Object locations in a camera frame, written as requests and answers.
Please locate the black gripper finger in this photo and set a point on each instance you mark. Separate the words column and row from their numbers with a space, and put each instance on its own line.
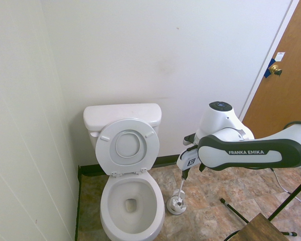
column 183, row 174
column 186, row 173

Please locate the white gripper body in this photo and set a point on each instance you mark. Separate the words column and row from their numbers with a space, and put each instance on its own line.
column 189, row 160

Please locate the white toilet brush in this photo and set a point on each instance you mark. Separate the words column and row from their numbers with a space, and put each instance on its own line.
column 179, row 190

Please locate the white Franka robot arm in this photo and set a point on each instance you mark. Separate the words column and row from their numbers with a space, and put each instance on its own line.
column 215, row 118

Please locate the white toilet brush holder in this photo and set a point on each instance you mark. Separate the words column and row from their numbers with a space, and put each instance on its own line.
column 174, row 209

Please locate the white toilet seat cover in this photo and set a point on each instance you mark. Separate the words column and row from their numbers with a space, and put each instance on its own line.
column 128, row 144

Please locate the white toilet seat lid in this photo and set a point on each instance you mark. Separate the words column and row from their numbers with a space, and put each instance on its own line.
column 105, row 153

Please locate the white toilet tank lid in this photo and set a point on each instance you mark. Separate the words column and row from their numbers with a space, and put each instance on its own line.
column 120, row 113

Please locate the white toilet bowl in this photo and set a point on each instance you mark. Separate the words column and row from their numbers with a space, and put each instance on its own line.
column 110, row 221

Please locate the dark wooden table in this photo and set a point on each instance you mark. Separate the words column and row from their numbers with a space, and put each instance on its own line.
column 259, row 228

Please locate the blue tape strip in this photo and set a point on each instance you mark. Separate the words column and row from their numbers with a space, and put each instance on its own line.
column 268, row 72

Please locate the brown wooden door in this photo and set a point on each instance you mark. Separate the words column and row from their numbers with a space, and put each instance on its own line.
column 291, row 100

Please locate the brass door knob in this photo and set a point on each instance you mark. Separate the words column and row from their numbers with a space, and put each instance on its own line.
column 274, row 69

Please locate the white paper label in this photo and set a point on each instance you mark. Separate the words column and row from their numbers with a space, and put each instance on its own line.
column 280, row 56

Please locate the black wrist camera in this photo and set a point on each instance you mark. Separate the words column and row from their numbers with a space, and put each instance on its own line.
column 190, row 137

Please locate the black wall baseboard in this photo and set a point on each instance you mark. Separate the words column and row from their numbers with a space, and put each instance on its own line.
column 77, row 200
column 165, row 159

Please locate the black camera tripod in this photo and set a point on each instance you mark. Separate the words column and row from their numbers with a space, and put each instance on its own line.
column 288, row 198

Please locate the white door frame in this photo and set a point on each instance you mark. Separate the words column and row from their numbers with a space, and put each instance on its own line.
column 279, row 37

